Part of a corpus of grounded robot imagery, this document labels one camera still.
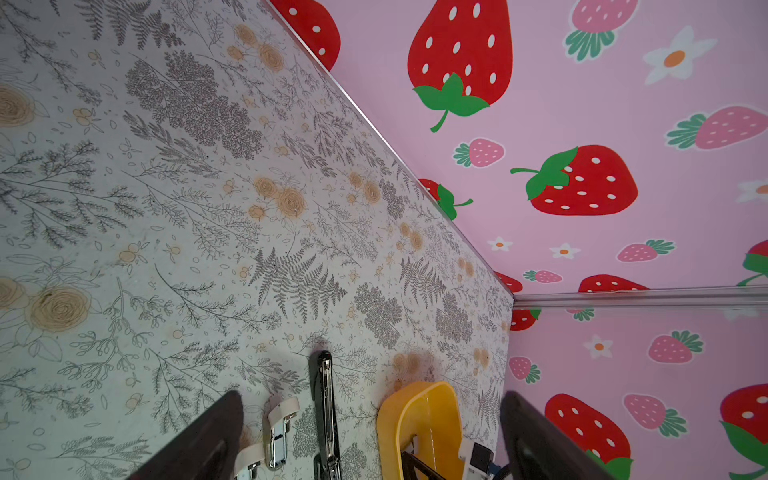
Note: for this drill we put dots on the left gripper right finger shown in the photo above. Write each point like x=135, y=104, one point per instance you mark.
x=537, y=449

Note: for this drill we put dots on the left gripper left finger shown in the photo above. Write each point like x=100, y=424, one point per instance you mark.
x=206, y=449

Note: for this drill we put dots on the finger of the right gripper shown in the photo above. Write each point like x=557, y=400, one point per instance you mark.
x=415, y=469

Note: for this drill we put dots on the beige mini stapler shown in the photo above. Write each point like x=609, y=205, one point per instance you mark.
x=248, y=462
x=280, y=414

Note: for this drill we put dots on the black stapler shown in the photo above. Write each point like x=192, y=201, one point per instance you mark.
x=327, y=462

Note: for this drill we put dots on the yellow plastic tray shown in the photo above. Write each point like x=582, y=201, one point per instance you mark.
x=428, y=415

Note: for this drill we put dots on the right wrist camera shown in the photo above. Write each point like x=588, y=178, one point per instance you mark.
x=476, y=459

